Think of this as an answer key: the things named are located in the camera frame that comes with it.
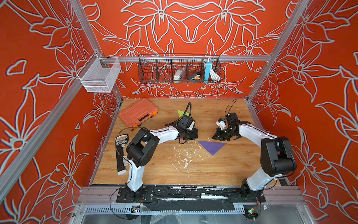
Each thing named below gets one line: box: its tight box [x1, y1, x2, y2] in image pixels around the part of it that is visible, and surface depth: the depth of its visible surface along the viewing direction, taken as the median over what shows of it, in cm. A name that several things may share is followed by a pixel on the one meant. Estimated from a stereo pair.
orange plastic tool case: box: [117, 98, 159, 131], surface depth 106 cm
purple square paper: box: [197, 140, 227, 157], surface depth 94 cm
